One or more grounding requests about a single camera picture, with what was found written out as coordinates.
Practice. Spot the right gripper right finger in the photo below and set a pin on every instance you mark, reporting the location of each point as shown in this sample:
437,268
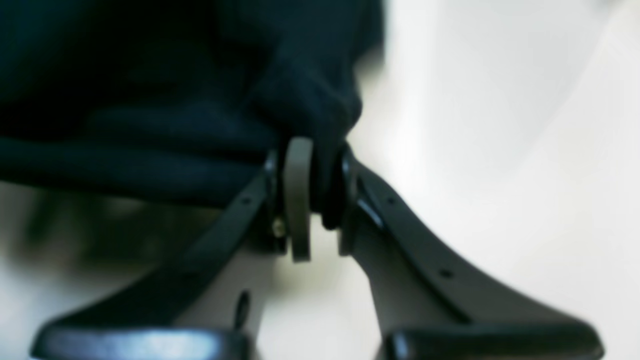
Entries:
431,303

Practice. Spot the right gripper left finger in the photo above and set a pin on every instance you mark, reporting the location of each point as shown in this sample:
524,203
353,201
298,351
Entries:
205,303

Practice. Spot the black graphic t-shirt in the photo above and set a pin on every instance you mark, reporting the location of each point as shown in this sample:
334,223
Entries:
179,100

